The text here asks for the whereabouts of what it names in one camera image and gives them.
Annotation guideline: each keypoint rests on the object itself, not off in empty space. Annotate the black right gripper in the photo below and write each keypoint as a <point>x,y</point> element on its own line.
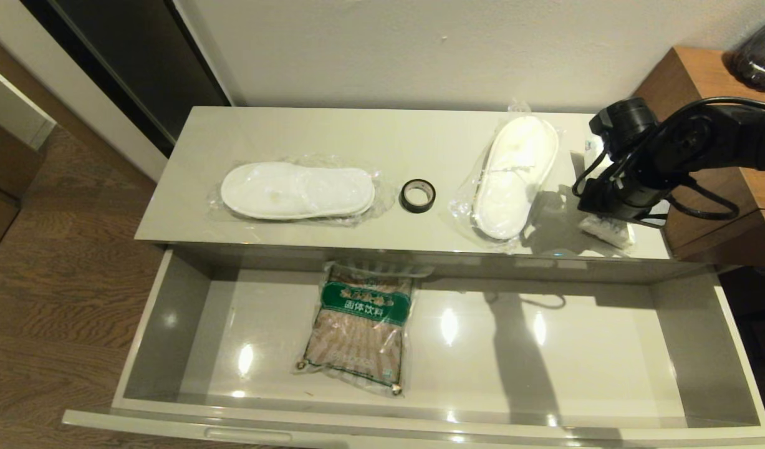
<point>625,193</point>

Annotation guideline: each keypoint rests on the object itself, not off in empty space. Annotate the white packet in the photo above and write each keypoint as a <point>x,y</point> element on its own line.
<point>606,232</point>

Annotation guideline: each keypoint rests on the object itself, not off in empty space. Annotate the white slippers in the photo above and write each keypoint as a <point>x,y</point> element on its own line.
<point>295,190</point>
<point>513,174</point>

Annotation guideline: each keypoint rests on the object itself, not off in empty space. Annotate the beige cabinet drawer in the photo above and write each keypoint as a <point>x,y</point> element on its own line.
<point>482,374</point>

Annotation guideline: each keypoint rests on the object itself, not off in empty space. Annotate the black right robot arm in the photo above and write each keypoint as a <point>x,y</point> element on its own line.
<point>719,140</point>

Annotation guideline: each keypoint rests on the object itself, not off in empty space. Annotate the brown wooden desk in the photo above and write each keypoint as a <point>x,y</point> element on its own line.
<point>694,68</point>

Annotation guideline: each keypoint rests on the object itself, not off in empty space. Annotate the dark glass vase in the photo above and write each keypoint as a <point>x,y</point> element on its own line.
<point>762,62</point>

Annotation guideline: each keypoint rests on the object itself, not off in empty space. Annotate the black tape roll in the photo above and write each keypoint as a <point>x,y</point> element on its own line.
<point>403,195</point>

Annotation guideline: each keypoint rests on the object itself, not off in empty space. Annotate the beige glossy cabinet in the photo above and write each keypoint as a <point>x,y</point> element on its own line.
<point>388,143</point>

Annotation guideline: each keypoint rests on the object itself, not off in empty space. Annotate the drink powder bag green label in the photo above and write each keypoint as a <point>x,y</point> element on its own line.
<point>357,337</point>

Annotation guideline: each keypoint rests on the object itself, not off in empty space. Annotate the dark door panel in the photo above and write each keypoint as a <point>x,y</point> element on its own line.
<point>139,56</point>

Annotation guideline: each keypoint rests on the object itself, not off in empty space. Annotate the wooden cabinet with white top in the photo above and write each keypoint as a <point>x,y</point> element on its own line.
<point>8,162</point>

